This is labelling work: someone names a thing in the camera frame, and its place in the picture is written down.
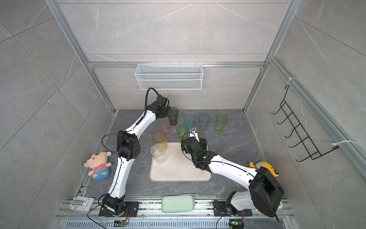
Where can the clear glass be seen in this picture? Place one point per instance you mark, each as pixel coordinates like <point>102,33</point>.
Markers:
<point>158,153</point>

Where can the beige plastic tray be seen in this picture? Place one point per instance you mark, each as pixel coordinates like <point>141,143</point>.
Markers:
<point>177,167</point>

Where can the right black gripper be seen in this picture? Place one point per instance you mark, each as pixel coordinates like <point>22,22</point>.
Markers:
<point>203,143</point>

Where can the black wire hook rack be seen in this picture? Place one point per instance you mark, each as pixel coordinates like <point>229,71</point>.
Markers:
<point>299,131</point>

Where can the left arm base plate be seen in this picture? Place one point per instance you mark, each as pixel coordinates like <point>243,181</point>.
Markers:
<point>131,209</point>

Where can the yellow plush toy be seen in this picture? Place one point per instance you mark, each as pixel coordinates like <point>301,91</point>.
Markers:
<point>265,165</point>

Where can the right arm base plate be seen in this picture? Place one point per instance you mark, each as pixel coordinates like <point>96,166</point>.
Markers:
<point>222,208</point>

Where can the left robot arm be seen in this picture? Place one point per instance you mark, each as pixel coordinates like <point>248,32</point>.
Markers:
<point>128,149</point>

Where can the tall yellow glass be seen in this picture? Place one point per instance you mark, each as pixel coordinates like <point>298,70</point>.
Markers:
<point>160,138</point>

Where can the short green glass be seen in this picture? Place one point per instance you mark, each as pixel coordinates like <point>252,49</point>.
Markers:
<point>183,132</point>

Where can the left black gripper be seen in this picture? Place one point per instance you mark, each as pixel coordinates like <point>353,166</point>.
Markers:
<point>169,112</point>

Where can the pink glass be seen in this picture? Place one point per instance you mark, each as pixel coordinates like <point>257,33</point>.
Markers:
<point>165,127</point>

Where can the tall light green glass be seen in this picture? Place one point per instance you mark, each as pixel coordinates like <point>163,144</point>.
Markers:
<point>221,122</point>

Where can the blue glass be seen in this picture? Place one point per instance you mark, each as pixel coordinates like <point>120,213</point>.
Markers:
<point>204,120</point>

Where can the short amber glass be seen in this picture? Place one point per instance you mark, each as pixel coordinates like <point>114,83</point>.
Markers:
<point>197,129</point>

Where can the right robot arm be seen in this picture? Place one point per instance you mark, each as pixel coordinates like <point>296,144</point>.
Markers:
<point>263,191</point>

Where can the pink plush doll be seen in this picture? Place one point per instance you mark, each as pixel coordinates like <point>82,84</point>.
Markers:
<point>99,165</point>

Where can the aluminium rail frame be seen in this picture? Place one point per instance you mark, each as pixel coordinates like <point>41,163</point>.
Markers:
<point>150,216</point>

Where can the teal glass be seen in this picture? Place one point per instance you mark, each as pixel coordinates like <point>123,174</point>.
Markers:
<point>189,121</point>

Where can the white device left rail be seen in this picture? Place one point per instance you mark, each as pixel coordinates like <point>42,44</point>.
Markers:
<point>80,203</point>

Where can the white wire mesh basket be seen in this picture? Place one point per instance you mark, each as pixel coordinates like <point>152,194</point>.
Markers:
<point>170,76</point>

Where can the dark grey glass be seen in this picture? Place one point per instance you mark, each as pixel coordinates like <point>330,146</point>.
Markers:
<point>173,118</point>

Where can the light green sponge block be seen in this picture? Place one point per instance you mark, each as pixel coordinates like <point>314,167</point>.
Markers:
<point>177,204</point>

